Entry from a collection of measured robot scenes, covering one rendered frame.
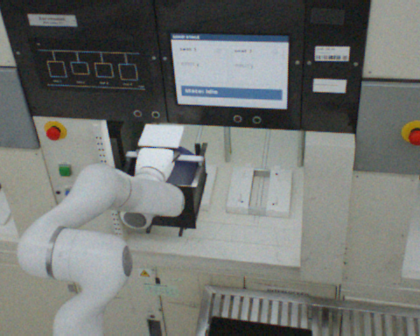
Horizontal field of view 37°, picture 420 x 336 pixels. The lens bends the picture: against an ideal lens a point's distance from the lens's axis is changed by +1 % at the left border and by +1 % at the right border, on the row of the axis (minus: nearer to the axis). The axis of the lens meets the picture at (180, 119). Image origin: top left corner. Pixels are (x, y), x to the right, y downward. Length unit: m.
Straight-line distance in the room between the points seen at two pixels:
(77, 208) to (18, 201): 0.82
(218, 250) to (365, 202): 0.52
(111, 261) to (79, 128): 0.66
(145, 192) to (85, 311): 0.38
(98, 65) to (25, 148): 0.40
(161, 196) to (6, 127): 0.54
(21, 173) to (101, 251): 0.82
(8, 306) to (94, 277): 1.35
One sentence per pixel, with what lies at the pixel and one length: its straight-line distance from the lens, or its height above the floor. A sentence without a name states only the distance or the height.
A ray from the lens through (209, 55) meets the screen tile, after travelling 1.53.
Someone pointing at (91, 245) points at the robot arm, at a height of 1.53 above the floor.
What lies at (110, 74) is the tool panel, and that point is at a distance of 1.63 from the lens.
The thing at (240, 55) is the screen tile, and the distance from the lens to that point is 1.52.
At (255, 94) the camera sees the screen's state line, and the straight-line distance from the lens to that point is 1.58.
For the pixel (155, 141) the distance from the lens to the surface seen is 1.83.
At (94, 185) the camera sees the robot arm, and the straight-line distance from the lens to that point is 1.28.
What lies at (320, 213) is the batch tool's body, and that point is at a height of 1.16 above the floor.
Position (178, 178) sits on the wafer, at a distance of 2.01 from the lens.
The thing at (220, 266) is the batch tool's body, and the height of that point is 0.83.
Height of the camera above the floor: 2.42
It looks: 37 degrees down
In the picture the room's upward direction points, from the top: 6 degrees counter-clockwise
